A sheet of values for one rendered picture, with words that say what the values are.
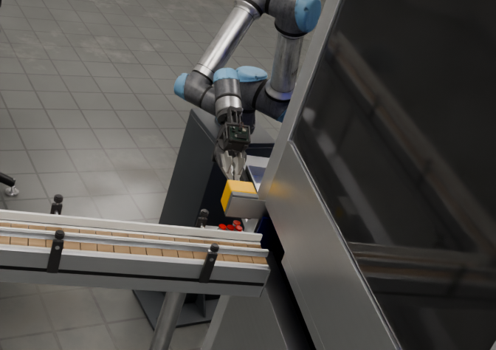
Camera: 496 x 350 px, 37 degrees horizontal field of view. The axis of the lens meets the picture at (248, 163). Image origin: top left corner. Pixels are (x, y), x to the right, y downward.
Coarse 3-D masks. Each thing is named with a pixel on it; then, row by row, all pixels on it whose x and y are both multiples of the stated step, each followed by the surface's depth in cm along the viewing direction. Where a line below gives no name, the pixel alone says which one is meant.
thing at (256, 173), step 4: (248, 168) 225; (252, 168) 228; (256, 168) 228; (260, 168) 228; (264, 168) 228; (248, 172) 224; (252, 172) 228; (256, 172) 229; (260, 172) 229; (248, 176) 224; (252, 176) 221; (256, 176) 229; (260, 176) 229; (252, 180) 220; (256, 180) 227; (260, 180) 227; (256, 184) 225; (260, 184) 226; (256, 188) 216; (256, 192) 216
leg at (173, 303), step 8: (168, 296) 186; (176, 296) 185; (184, 296) 186; (168, 304) 187; (176, 304) 186; (160, 312) 190; (168, 312) 188; (176, 312) 188; (160, 320) 190; (168, 320) 189; (176, 320) 191; (160, 328) 191; (168, 328) 190; (160, 336) 192; (168, 336) 192; (152, 344) 195; (160, 344) 193; (168, 344) 194
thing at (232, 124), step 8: (224, 112) 206; (240, 112) 206; (224, 120) 208; (232, 120) 205; (240, 120) 205; (224, 128) 201; (232, 128) 201; (240, 128) 201; (248, 128) 203; (224, 136) 201; (232, 136) 200; (240, 136) 200; (248, 136) 202; (224, 144) 203; (232, 144) 202; (240, 144) 202; (248, 144) 202; (232, 152) 205
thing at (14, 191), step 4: (0, 172) 326; (0, 176) 324; (4, 176) 326; (8, 176) 327; (0, 180) 325; (4, 180) 326; (8, 180) 326; (12, 180) 327; (4, 184) 327; (8, 184) 327; (12, 184) 327; (8, 188) 332; (12, 188) 330; (16, 188) 334; (8, 192) 330; (12, 192) 330; (16, 192) 331
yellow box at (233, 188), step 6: (228, 180) 193; (234, 180) 194; (228, 186) 192; (234, 186) 191; (240, 186) 192; (246, 186) 193; (252, 186) 194; (228, 192) 191; (234, 192) 189; (240, 192) 190; (246, 192) 191; (252, 192) 191; (222, 198) 195; (228, 198) 191; (246, 198) 189; (252, 198) 190; (222, 204) 194; (228, 204) 190; (228, 216) 191
